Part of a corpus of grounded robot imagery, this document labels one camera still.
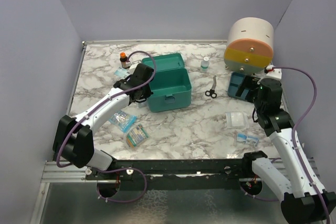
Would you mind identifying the blue divided tray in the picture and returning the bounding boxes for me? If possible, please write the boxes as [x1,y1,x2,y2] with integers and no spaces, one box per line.
[227,72,260,103]

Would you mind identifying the brown orange-capped medicine bottle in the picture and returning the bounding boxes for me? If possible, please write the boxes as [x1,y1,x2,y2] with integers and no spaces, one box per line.
[120,52,131,69]

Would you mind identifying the teal medicine kit box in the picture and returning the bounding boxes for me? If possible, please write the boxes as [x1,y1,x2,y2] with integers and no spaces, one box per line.
[147,53,192,113]

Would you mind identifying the clear white-capped bottle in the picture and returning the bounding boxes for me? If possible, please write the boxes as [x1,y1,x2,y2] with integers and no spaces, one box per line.
[201,57,209,72]

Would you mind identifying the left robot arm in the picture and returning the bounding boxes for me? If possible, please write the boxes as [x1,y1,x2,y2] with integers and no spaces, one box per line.
[53,63,155,179]

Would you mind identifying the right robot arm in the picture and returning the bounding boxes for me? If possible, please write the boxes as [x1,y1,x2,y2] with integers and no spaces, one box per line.
[236,76,335,223]

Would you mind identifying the small teal-strip zip bag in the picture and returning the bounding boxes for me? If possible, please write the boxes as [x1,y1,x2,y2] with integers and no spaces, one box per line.
[137,101,146,108]

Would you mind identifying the light blue gauze packet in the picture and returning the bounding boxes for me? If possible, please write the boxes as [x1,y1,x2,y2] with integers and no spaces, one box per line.
[114,67,130,79]

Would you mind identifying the round pastel drawer cabinet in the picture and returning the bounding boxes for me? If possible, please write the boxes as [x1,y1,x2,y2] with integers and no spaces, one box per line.
[224,17,274,74]

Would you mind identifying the blue clear plastic pouch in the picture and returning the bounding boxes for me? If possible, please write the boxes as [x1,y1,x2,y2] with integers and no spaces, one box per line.
[109,110,137,133]

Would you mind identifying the white gauze pad bag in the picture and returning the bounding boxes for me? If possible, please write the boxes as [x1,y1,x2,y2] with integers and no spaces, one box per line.
[226,111,249,129]

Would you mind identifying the blue white packet right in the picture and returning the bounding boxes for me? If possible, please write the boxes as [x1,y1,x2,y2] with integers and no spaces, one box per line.
[235,133,259,147]

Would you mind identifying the orange teal bandage packet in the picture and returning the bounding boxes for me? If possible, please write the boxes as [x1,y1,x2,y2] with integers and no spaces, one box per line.
[124,124,150,148]

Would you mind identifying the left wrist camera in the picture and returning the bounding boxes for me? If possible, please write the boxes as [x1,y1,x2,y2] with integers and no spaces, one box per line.
[126,60,141,72]

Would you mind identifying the black-handled bandage scissors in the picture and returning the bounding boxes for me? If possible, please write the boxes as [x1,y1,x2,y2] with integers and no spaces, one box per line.
[205,75,217,99]

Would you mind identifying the black mounting rail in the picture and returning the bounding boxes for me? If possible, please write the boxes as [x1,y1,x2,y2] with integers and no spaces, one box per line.
[86,158,255,191]

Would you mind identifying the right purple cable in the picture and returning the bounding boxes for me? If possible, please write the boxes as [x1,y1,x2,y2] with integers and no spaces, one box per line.
[240,65,331,224]

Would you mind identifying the aluminium frame rail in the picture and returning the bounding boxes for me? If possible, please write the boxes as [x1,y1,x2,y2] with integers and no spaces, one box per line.
[40,157,320,183]

